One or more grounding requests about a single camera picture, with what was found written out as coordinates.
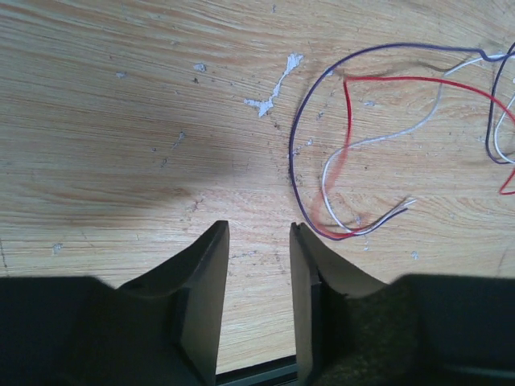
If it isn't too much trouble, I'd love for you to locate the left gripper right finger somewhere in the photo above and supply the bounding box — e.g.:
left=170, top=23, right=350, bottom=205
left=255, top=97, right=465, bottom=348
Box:
left=290, top=223, right=386, bottom=385

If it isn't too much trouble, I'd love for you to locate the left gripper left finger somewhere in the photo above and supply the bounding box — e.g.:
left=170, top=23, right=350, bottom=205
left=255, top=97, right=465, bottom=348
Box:
left=118, top=220, right=229, bottom=385

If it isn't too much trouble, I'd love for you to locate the white wire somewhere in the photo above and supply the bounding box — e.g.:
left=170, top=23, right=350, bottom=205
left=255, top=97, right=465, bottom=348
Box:
left=320, top=39, right=515, bottom=235

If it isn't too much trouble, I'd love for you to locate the red wire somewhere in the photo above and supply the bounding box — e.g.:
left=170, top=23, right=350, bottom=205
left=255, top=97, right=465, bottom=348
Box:
left=311, top=75, right=515, bottom=238

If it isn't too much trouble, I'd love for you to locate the dark purple wire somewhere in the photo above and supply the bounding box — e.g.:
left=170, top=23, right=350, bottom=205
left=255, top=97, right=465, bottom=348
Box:
left=288, top=42, right=515, bottom=241

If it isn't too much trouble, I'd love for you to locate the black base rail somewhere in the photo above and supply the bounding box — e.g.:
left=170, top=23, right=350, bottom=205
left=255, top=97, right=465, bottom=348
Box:
left=216, top=355, right=298, bottom=386

